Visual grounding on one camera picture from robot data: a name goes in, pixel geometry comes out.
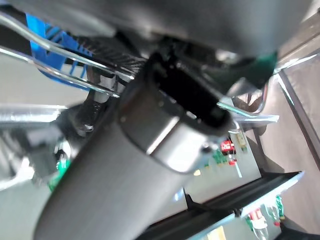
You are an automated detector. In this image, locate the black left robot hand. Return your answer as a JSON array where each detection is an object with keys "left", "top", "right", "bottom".
[{"left": 14, "top": 0, "right": 313, "bottom": 240}]

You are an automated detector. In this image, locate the blue plastic shopping basket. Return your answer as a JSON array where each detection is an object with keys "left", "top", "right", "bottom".
[{"left": 0, "top": 11, "right": 280, "bottom": 131}]

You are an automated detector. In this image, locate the Coca-Cola bottle red cap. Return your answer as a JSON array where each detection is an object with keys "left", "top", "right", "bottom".
[{"left": 219, "top": 139, "right": 237, "bottom": 153}]

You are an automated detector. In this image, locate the small yellow tea bottle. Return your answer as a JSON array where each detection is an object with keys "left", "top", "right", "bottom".
[{"left": 236, "top": 131, "right": 248, "bottom": 153}]

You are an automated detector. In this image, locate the clear water bottle red label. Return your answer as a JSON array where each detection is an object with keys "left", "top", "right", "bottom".
[{"left": 249, "top": 209, "right": 270, "bottom": 240}]

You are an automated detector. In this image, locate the green soda bottle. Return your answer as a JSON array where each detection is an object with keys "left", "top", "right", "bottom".
[
  {"left": 273, "top": 194, "right": 286, "bottom": 221},
  {"left": 249, "top": 49, "right": 278, "bottom": 83}
]

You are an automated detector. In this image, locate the black shelf board clear rail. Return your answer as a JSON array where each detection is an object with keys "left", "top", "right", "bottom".
[{"left": 139, "top": 171, "right": 305, "bottom": 240}]

